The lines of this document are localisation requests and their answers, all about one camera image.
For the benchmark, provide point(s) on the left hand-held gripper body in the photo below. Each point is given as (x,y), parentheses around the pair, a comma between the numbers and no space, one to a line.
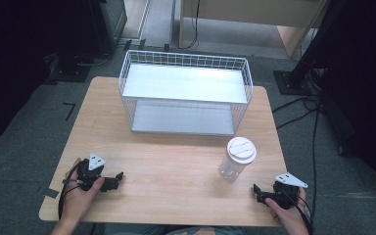
(93,176)

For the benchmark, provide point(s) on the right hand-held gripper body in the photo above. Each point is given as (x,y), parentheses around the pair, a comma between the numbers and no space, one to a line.
(285,192)

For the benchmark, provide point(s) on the clear jar with white lid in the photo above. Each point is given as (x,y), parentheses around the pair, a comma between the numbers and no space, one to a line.
(237,158)

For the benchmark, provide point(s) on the person's right hand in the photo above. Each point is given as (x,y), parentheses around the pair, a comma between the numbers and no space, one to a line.
(289,215)

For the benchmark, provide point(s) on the person's left hand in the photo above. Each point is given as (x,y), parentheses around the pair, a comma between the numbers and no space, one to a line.
(79,196)

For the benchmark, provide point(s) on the black metal stand base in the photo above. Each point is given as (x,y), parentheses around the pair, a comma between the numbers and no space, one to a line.
(289,81)

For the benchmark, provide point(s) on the wooden furniture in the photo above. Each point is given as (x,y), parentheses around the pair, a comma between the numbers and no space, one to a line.
(251,16)

